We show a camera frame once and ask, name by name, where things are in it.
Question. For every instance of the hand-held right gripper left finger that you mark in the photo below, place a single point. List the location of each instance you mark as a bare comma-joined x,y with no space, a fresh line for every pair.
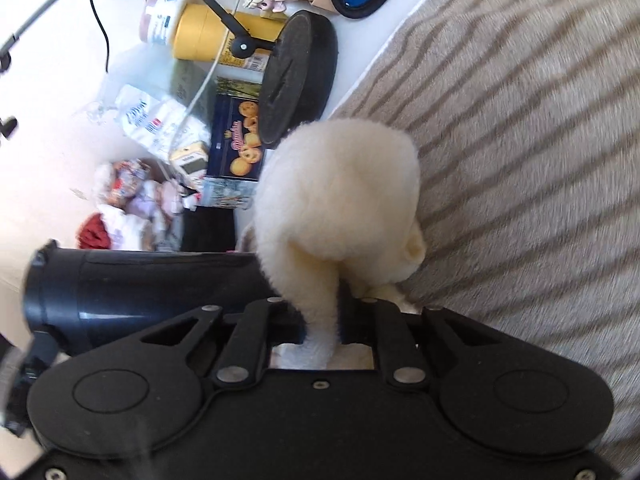
290,325

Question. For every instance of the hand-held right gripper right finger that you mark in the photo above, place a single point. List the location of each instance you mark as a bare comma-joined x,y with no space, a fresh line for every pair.
352,320

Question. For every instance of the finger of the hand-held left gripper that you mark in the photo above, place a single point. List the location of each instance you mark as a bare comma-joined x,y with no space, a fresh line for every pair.
35,370

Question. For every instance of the white fluffy towel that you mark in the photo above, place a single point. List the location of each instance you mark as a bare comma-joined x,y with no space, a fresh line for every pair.
340,195

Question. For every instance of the red knit cloth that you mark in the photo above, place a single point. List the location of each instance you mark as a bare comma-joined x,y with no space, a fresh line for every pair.
95,232

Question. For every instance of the white floral cloth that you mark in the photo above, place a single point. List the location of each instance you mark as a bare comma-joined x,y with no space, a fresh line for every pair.
130,225

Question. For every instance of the pink cloth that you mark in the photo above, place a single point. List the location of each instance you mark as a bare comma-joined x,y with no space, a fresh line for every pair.
170,197

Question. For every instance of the white remote control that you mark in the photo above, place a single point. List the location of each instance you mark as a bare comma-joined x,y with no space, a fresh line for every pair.
190,160

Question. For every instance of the round cookie tin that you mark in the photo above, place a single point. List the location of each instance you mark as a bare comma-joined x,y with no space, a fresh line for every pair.
235,135

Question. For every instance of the colourful floral cloth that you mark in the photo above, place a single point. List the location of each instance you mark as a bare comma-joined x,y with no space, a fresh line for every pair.
127,177

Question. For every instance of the grey striped towel mat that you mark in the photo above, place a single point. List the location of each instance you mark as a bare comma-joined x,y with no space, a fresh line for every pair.
525,160

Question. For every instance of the white tissue pack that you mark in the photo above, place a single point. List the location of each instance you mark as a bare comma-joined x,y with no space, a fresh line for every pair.
150,120

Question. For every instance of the black articulated stand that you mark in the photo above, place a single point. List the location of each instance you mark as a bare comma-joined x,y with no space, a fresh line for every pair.
295,75

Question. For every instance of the yellow canister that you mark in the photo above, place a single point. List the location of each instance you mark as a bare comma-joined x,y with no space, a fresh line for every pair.
205,35

